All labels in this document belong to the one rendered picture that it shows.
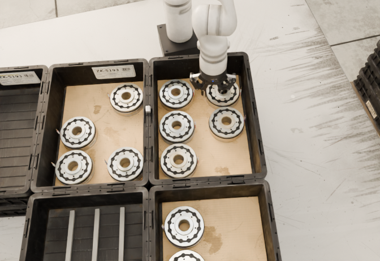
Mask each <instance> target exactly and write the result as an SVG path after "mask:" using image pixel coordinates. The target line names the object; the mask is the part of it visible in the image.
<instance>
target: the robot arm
mask: <svg viewBox="0 0 380 261"><path fill-rule="evenodd" d="M218 1H220V3H221V4H222V5H209V4H200V5H198V6H197V7H196V8H195V9H194V10H193V12H192V0H163V6H164V12H165V21H166V30H167V36H168V38H169V39H170V40H171V41H173V42H176V43H182V42H186V41H188V40H189V39H190V38H191V37H192V34H193V30H194V32H195V34H196V36H197V38H198V41H197V48H198V49H199V50H200V71H199V73H198V74H194V73H193V72H191V73H190V78H189V80H190V82H191V84H192V85H193V87H194V88H195V89H196V90H199V89H200V90H201V95H203V96H204V97H206V88H207V87H208V85H217V87H218V89H219V93H220V94H223V93H224V90H230V89H231V88H232V86H233V85H234V83H235V82H236V73H232V74H231V75H229V74H228V73H227V72H226V71H227V50H228V49H229V48H230V41H229V40H227V37H226V36H230V35H232V34H233V33H234V31H235V30H236V27H237V23H238V20H237V15H236V10H235V5H234V0H218ZM192 27H193V29H192ZM198 78H199V79H200V80H201V81H202V83H201V84H200V83H199V81H198ZM226 79H228V80H227V82H226V84H224V83H223V82H224V81H225V80H226Z"/></svg>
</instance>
